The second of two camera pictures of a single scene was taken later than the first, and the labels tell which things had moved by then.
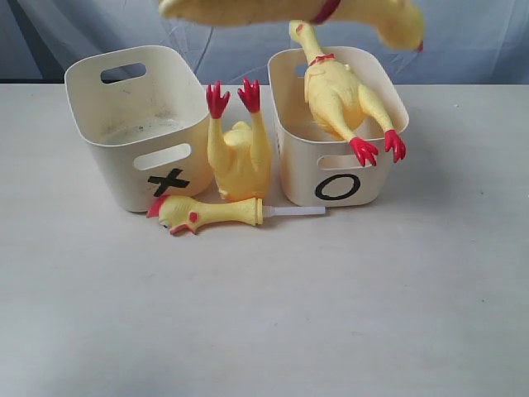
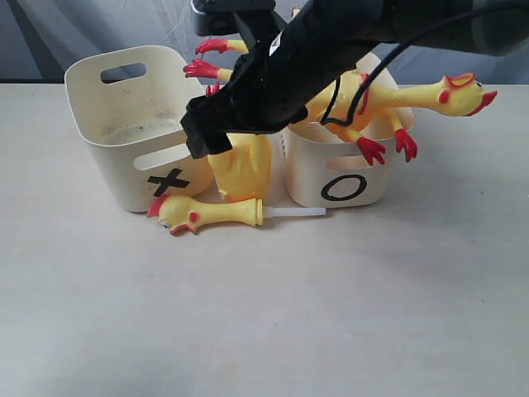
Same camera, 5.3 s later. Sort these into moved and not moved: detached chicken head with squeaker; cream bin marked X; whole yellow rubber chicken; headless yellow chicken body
Moved: whole yellow rubber chicken
Not moved: detached chicken head with squeaker; headless yellow chicken body; cream bin marked X
